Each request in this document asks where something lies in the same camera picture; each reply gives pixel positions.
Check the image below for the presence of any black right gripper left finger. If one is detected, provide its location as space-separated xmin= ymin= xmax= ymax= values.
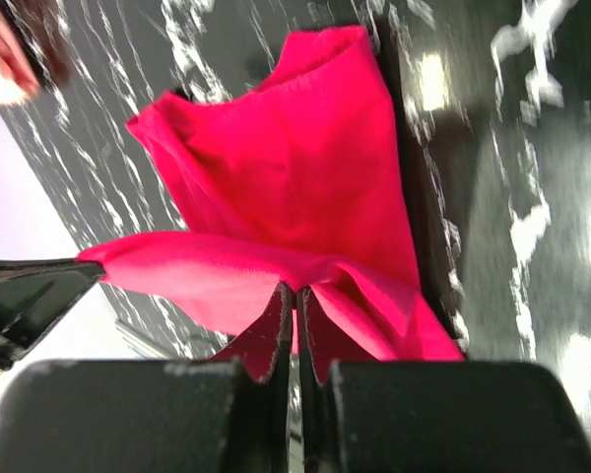
xmin=0 ymin=285 xmax=293 ymax=472

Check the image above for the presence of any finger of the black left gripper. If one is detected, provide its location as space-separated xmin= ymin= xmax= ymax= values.
xmin=0 ymin=258 xmax=104 ymax=376

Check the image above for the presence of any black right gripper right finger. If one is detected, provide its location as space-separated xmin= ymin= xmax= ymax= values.
xmin=296 ymin=289 xmax=591 ymax=472

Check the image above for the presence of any magenta pink t shirt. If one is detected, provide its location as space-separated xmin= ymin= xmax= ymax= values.
xmin=79 ymin=26 xmax=461 ymax=361

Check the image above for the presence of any folded peach t shirt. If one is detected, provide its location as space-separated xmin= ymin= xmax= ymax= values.
xmin=0 ymin=12 xmax=41 ymax=105

